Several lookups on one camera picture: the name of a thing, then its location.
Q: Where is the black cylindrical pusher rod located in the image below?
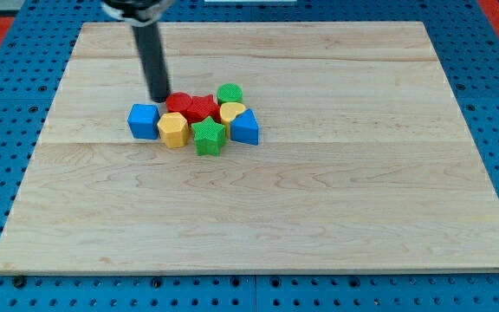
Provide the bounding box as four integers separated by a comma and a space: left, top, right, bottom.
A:
132, 23, 171, 102

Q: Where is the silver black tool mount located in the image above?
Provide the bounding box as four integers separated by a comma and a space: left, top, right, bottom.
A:
100, 0, 176, 26

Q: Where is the blue cube block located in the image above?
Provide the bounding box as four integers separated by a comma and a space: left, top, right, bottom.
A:
127, 104, 159, 140

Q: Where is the red cylinder block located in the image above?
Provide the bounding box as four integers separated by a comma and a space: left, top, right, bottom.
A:
165, 92, 192, 114

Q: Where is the red star block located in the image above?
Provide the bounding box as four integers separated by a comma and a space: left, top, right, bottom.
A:
185, 94, 220, 124

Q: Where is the yellow hexagon block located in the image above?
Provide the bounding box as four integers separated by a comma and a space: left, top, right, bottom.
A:
157, 112, 189, 148

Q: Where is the green cylinder block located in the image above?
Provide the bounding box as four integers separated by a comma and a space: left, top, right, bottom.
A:
217, 83, 243, 105

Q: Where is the yellow heart block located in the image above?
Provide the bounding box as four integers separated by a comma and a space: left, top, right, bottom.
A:
219, 102, 246, 139

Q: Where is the green star block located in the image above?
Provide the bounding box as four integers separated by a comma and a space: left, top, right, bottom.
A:
191, 116, 226, 156

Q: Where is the blue triangle block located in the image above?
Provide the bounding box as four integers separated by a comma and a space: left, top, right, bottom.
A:
230, 108, 260, 146

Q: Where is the wooden board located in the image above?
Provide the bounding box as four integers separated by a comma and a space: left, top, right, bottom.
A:
0, 22, 499, 276

